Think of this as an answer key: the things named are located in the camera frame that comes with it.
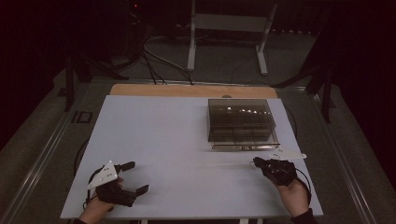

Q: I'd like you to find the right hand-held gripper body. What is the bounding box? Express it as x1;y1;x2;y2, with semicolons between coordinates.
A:
262;147;308;188

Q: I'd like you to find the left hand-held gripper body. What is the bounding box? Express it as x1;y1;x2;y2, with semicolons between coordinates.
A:
87;160;138;208

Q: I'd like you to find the smoky transparent drawer box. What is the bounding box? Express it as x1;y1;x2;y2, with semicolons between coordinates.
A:
207;98;281;151

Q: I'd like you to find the person's right hand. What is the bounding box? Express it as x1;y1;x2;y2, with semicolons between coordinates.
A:
274;179;311;217

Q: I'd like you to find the person's left hand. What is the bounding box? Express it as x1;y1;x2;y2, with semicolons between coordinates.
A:
78;176;125;224

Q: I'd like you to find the white board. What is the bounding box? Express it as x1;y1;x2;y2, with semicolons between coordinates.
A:
60;94;324;220

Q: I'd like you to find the wooden table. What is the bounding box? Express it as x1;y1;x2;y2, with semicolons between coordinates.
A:
109;83;278;99

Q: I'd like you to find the black angled stand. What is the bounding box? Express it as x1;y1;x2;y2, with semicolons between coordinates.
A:
270;60;336;124

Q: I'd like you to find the dark equipment rack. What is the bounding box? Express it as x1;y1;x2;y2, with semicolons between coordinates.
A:
122;0;148;64

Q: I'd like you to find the white metal stand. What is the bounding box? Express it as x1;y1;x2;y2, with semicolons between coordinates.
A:
186;0;278;77

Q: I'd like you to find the left hand-held gripper cable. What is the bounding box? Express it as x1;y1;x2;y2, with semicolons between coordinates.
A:
81;166;106;211

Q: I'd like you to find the hand-held gripper cable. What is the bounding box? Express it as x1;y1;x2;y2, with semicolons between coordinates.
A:
81;166;106;211
294;167;313;206

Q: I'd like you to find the right hand-held gripper cable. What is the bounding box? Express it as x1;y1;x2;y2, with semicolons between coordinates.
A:
294;167;313;206

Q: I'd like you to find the black cable beside table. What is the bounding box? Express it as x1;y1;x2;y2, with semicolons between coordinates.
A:
283;104;299;141
73;137;92;179

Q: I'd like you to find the metal floor rail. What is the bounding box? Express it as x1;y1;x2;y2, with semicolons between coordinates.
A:
307;91;379;224
0;92;88;224

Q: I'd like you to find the black floor cable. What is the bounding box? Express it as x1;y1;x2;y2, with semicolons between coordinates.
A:
140;49;168;86

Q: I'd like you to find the white floor cable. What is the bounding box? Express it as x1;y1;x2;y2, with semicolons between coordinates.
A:
143;35;194;86

